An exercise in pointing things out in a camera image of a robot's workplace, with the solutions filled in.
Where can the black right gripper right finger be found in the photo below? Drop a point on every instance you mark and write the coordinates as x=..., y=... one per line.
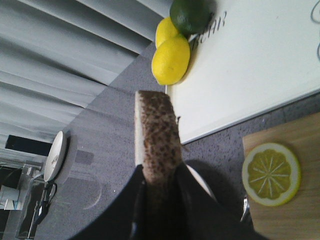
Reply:
x=206, y=219

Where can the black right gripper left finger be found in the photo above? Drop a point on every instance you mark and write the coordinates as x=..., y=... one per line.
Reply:
x=125, y=218

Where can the white bread slice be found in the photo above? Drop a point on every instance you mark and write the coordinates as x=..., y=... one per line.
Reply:
x=156, y=138

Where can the white bear tray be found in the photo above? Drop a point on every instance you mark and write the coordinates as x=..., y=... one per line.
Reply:
x=256, y=55

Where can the lemon slice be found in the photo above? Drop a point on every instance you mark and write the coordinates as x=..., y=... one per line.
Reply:
x=271, y=174

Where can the wooden cutting board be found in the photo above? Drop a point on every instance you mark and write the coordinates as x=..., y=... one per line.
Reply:
x=299, y=219

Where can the white round disc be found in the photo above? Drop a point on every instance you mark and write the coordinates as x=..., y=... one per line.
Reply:
x=55, y=157

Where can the yellow lemon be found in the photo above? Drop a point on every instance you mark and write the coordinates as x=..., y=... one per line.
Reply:
x=170, y=61
x=164, y=31

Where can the grey curtain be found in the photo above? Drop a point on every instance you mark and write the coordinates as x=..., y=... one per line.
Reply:
x=57, y=56

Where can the green lime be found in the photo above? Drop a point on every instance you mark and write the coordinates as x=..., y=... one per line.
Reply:
x=191, y=16

